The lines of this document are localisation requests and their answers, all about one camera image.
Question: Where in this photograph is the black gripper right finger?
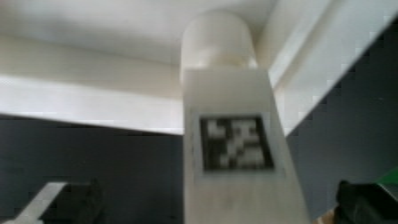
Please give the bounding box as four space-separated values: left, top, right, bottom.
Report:
331 181 398 224

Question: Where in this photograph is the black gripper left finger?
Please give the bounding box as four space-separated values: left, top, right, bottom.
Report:
0 179 104 224

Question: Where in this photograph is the white table leg with tag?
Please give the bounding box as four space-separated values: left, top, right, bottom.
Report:
180 11 310 224

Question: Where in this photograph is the white square tabletop panel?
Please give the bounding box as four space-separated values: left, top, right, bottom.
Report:
0 0 398 134

